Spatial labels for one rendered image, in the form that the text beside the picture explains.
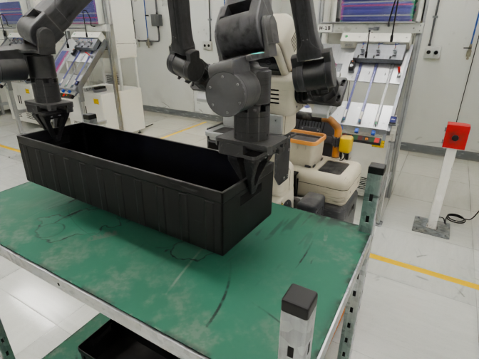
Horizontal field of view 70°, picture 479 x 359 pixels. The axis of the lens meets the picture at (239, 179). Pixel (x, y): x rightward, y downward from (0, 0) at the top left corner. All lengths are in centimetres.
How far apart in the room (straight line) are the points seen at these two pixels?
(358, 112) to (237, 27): 214
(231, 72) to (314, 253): 40
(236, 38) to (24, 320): 188
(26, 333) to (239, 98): 181
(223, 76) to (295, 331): 31
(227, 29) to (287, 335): 40
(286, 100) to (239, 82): 65
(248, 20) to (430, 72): 395
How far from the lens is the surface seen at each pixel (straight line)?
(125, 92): 474
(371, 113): 259
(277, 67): 106
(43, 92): 93
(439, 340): 202
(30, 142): 90
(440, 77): 441
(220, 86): 46
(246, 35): 51
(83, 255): 74
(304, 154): 145
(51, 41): 90
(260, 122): 53
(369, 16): 293
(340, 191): 140
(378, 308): 206
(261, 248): 69
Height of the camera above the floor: 135
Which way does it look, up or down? 24 degrees down
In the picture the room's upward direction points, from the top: straight up
